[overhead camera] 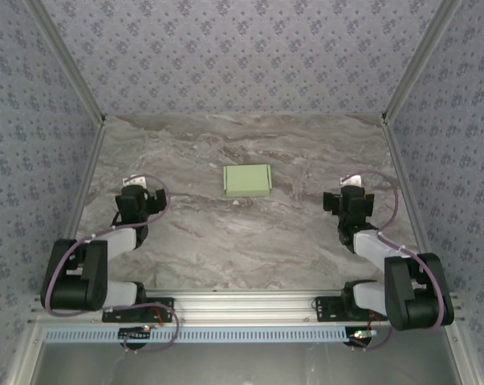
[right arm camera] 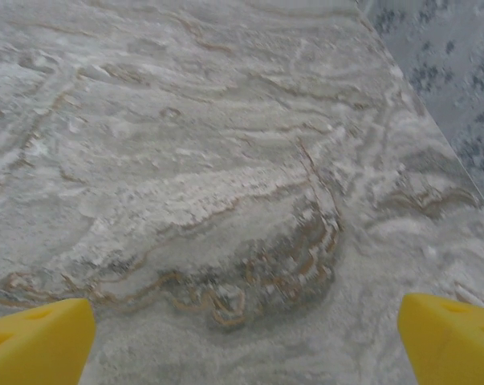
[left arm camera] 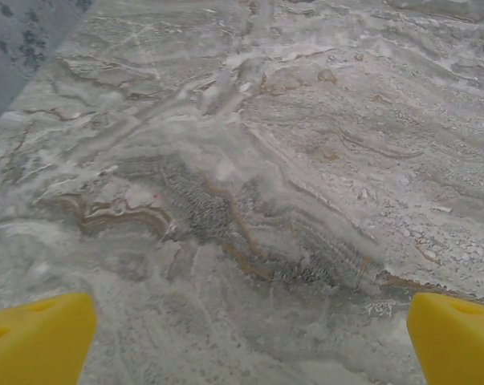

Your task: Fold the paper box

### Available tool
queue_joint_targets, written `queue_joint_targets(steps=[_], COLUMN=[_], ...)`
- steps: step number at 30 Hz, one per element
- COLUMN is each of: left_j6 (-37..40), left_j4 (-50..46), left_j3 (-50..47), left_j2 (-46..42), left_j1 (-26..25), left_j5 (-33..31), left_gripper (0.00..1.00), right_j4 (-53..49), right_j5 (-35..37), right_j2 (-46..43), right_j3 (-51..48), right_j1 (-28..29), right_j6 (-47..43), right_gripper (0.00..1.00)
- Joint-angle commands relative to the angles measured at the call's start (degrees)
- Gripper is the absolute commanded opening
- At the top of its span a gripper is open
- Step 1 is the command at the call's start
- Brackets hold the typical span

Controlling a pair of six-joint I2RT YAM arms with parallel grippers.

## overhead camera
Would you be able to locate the light green paper box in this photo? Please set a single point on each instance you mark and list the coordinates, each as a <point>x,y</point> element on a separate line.
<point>247,180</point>

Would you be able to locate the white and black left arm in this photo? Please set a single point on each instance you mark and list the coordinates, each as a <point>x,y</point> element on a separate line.
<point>117,240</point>

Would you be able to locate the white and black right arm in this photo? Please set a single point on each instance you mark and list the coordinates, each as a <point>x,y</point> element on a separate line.
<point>370,244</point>

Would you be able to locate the small LED circuit board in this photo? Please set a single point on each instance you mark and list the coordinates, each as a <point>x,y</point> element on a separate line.
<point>137,332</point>
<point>362,335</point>

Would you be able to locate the aluminium side rail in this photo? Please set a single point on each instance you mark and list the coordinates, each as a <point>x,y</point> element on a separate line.
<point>81,188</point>
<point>406,180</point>

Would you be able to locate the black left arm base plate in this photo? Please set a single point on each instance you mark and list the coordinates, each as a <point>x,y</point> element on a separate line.
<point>165,305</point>

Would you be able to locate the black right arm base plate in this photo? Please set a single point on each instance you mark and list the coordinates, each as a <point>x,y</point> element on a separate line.
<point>326,309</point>

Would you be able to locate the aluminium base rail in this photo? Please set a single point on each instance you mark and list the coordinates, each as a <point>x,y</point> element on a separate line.
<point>245,309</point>

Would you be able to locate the aluminium corner post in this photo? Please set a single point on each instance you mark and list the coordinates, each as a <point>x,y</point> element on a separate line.
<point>422,60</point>
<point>65,60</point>

